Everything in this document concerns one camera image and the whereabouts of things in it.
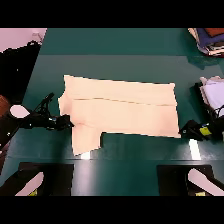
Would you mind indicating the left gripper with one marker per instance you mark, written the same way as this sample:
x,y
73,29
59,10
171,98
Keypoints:
x,y
62,122

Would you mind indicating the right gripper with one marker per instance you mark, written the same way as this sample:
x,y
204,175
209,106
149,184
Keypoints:
x,y
190,129

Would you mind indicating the cream T-shirt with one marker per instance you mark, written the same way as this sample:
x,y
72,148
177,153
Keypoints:
x,y
123,110

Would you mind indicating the red-brown garment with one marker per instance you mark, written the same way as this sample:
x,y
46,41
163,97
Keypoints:
x,y
215,31

